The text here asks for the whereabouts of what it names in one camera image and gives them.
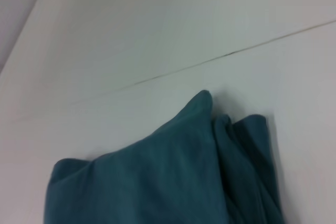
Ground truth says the blue t-shirt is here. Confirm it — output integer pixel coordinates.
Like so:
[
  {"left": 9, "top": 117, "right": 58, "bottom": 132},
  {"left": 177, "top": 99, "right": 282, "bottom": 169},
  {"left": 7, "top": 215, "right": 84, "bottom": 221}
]
[{"left": 43, "top": 89, "right": 287, "bottom": 224}]

